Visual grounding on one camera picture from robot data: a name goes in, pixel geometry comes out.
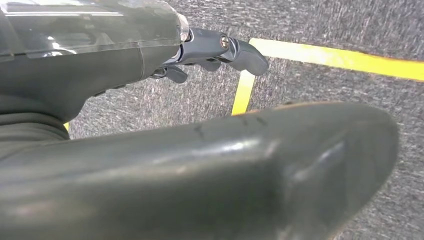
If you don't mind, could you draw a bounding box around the dark grey robot body shell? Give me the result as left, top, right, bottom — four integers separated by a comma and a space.
0, 100, 401, 240

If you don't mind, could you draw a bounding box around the yellow floor tape square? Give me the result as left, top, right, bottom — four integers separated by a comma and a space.
230, 37, 424, 117

